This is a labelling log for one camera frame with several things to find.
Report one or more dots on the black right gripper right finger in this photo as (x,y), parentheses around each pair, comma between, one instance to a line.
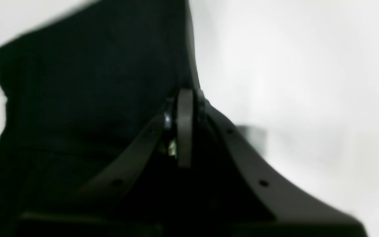
(294,212)

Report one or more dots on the black T-shirt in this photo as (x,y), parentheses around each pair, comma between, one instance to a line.
(80,90)

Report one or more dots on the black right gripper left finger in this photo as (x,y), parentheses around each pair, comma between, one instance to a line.
(116,180)

